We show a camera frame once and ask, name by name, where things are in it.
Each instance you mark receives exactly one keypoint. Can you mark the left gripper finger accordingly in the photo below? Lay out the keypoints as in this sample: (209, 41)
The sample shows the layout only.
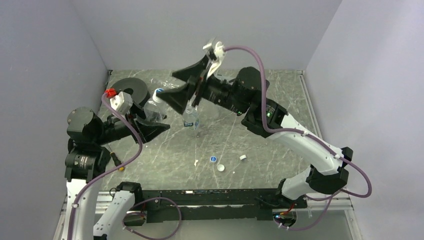
(148, 130)
(138, 110)

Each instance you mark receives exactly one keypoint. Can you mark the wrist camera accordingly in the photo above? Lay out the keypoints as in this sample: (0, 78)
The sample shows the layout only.
(215, 52)
(120, 101)

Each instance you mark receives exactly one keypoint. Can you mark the blue white bottle cap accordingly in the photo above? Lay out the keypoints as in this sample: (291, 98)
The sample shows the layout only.
(213, 159)

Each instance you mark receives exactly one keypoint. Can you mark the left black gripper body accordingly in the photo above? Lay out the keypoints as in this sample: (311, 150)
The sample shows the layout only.
(131, 118)

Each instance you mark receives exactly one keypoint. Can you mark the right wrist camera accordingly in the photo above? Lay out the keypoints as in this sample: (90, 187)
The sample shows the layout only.
(215, 52)

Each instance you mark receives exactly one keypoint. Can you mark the black spool disc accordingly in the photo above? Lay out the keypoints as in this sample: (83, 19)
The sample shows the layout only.
(136, 87)

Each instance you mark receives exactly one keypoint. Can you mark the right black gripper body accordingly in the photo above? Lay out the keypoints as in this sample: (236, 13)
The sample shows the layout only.
(200, 88)

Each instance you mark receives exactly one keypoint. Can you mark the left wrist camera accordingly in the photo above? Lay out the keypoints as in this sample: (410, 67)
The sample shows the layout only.
(120, 101)

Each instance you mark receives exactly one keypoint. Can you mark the yellow tipped screwdriver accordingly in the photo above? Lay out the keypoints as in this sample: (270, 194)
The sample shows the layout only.
(117, 162)

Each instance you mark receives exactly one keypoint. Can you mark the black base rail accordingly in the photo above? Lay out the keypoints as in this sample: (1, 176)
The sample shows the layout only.
(214, 204)

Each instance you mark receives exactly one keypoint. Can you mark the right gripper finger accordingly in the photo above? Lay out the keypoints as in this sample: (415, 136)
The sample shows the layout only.
(194, 70)
(178, 98)

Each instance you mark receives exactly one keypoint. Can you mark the labelled water bottle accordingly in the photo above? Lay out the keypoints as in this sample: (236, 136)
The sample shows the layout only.
(190, 119)

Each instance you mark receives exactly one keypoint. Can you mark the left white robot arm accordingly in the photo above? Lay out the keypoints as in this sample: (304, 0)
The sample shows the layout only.
(85, 167)

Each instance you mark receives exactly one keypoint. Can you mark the loose white cap near front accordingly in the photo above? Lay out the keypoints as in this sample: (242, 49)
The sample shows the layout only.
(220, 167)

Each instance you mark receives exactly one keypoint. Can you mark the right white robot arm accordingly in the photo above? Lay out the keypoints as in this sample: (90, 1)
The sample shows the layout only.
(326, 173)

